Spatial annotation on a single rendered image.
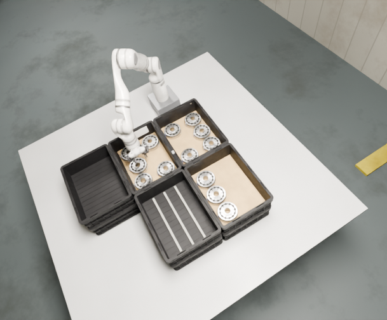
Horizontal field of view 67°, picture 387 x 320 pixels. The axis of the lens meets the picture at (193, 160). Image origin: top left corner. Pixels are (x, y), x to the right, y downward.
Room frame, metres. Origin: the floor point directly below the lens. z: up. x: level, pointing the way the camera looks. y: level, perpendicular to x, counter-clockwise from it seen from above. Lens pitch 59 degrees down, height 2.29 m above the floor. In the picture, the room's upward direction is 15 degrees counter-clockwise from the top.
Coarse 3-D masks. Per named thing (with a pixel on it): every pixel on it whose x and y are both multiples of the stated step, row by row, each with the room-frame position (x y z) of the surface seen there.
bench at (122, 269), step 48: (144, 96) 1.62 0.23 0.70; (192, 96) 1.50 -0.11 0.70; (240, 96) 1.38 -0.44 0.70; (48, 144) 1.39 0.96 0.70; (96, 144) 1.29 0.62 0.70; (240, 144) 0.99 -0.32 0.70; (288, 144) 0.91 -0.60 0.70; (48, 192) 1.00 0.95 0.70; (288, 192) 0.60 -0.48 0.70; (336, 192) 0.53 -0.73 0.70; (48, 240) 0.69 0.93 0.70; (96, 240) 0.61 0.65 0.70; (144, 240) 0.54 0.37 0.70; (240, 240) 0.41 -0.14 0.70; (288, 240) 0.35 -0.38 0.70; (96, 288) 0.35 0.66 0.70; (144, 288) 0.29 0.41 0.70; (192, 288) 0.24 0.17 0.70; (240, 288) 0.18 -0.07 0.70
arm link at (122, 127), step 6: (120, 108) 0.98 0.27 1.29; (126, 108) 0.98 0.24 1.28; (126, 114) 0.96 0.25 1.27; (120, 120) 0.95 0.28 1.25; (126, 120) 0.93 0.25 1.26; (120, 126) 0.92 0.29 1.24; (126, 126) 0.91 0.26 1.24; (132, 126) 0.92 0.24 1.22; (120, 132) 0.91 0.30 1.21; (126, 132) 0.90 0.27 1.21
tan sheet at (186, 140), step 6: (180, 120) 1.20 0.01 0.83; (180, 126) 1.15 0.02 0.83; (186, 126) 1.14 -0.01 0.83; (186, 132) 1.10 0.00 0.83; (192, 132) 1.08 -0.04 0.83; (168, 138) 1.08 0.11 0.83; (180, 138) 1.06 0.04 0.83; (186, 138) 1.05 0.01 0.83; (192, 138) 1.04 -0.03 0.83; (174, 144) 1.03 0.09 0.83; (180, 144) 1.02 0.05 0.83; (186, 144) 1.01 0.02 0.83; (192, 144) 1.00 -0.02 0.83; (198, 144) 0.99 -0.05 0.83; (210, 144) 0.96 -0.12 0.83; (180, 150) 0.97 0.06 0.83; (198, 150) 0.94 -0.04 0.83; (204, 150) 0.93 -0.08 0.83; (180, 156) 0.93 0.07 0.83
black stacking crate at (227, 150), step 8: (216, 152) 0.84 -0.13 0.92; (224, 152) 0.86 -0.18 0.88; (232, 152) 0.84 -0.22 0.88; (208, 160) 0.83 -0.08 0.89; (216, 160) 0.84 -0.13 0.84; (240, 160) 0.76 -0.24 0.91; (192, 168) 0.80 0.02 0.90; (200, 168) 0.81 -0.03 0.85; (248, 176) 0.69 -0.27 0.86; (256, 184) 0.62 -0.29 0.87; (264, 192) 0.56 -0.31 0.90; (264, 208) 0.50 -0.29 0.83; (248, 216) 0.47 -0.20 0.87; (256, 216) 0.47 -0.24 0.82; (240, 224) 0.45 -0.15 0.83; (224, 232) 0.43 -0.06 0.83
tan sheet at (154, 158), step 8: (160, 144) 1.06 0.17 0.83; (120, 152) 1.07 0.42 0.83; (152, 152) 1.01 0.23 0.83; (160, 152) 1.00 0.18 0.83; (152, 160) 0.96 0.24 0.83; (160, 160) 0.94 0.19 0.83; (168, 160) 0.93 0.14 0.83; (128, 168) 0.94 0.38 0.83; (152, 168) 0.90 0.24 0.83; (176, 168) 0.86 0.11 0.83; (136, 176) 0.88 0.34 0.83; (152, 176) 0.85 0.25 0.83
